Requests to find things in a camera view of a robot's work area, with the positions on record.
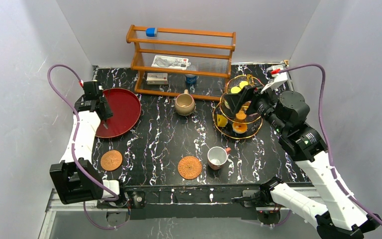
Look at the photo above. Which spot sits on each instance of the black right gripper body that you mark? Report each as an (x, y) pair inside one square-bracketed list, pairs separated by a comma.
[(260, 102)]

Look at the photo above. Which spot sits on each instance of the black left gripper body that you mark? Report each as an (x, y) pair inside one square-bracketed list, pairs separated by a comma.
[(102, 109)]

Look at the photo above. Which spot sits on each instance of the green round cookie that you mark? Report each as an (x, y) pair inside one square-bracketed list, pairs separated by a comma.
[(235, 90)]

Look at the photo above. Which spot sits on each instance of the orange round cookie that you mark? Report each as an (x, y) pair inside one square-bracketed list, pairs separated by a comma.
[(242, 84), (241, 116)]

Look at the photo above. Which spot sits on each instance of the yellow striped toy cake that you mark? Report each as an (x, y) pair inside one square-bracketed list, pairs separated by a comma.
[(221, 120)]

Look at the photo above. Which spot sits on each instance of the three-tier glass gold stand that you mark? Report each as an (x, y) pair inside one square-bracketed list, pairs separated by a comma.
[(254, 122)]

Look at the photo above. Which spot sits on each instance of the orange white round cake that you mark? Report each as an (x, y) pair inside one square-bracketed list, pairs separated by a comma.
[(239, 128)]

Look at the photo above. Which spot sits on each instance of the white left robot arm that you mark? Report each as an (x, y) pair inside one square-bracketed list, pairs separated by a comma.
[(74, 177)]

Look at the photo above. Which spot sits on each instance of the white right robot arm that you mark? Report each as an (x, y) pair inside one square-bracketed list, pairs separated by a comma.
[(337, 217)]

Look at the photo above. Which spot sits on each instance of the red round tray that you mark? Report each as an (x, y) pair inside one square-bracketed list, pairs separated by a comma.
[(126, 108)]

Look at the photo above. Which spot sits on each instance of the blue bottle cap jar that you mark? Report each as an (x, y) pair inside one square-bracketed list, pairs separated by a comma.
[(190, 79)]

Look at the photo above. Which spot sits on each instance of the beige ceramic pitcher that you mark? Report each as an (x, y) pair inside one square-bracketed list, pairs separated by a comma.
[(184, 104)]

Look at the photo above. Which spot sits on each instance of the left woven rattan coaster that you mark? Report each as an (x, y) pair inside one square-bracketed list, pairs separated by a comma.
[(111, 160)]

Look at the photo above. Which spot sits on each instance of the woven rattan coaster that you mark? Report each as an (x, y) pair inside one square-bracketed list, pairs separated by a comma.
[(111, 160), (189, 167)]

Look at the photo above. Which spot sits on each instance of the small white red box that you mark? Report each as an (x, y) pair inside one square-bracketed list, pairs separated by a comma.
[(157, 79)]

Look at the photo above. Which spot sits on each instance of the pink floral mug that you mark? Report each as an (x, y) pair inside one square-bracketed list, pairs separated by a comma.
[(217, 157)]

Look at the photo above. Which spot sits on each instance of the white plastic packet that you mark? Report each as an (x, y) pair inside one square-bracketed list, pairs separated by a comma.
[(168, 62)]

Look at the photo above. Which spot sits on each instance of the wooden shelf rack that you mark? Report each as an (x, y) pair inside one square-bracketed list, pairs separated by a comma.
[(206, 54)]

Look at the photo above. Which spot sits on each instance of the centre woven rattan coaster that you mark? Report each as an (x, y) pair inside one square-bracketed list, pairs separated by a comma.
[(189, 167)]

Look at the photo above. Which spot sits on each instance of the blue white eraser block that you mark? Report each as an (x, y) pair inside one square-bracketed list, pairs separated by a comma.
[(151, 32)]

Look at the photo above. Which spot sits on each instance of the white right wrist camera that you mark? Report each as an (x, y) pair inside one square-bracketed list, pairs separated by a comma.
[(276, 78)]

